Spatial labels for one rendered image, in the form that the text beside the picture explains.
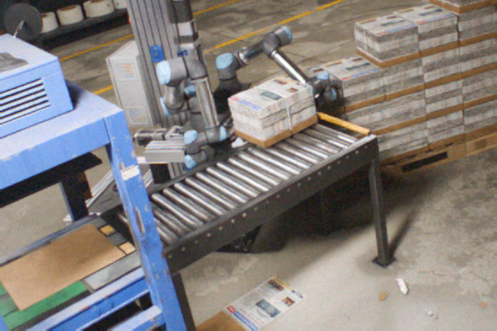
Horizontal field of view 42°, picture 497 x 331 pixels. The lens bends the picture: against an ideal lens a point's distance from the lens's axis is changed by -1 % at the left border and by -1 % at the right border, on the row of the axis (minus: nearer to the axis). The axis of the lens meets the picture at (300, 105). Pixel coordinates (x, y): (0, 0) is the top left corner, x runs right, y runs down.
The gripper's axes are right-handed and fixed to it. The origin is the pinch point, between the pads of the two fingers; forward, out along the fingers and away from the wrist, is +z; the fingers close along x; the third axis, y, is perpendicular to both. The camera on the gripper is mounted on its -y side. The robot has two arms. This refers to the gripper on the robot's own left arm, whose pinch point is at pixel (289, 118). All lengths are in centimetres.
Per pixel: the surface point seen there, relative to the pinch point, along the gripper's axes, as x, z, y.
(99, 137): 82, 136, 70
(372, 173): 61, -4, -19
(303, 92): 23.1, 4.4, 23.2
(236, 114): -0.3, 34.4, 16.0
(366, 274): 61, 9, -78
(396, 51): 8, -86, 15
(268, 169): 41, 46, 1
